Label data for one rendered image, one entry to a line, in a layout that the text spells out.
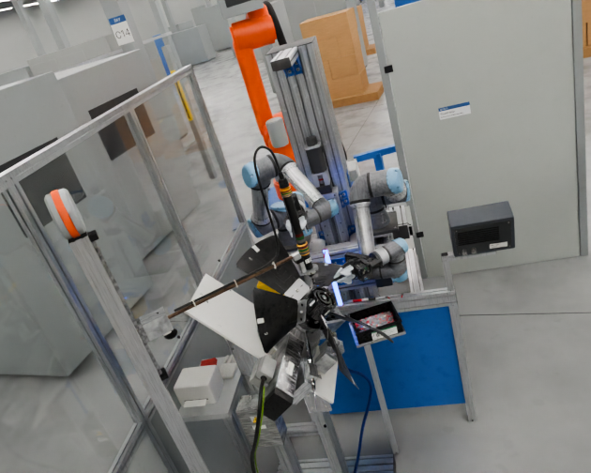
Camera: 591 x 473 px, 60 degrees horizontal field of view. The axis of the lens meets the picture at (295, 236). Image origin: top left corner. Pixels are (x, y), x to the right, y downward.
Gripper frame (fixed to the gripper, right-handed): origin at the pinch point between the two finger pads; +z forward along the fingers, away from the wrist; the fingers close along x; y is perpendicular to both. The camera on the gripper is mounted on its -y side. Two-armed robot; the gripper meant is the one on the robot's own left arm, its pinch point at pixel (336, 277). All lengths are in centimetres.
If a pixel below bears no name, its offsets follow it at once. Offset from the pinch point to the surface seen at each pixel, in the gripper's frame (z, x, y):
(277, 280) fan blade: 25.2, -12.9, -0.6
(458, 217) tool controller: -58, -8, 13
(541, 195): -197, 70, -56
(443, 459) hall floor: -23, 116, 29
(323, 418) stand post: 30, 50, 18
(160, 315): 71, -25, 2
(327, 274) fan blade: 1.3, 0.1, -4.5
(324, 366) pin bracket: 22.4, 24.0, 17.1
